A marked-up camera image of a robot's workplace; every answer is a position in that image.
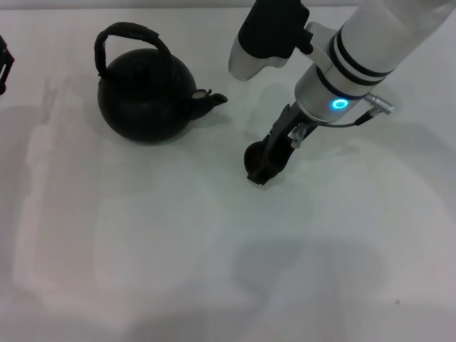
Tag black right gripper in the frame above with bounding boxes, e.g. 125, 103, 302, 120
247, 104, 318, 187

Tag small dark round teacup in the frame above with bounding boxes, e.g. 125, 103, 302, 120
244, 140, 271, 175

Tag black round teapot with handle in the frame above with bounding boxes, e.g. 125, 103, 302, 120
94, 21, 229, 144

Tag clear cable plug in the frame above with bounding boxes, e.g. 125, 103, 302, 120
290, 123, 308, 149

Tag black cable with silver plug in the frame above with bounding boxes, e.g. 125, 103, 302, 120
315, 93, 395, 126

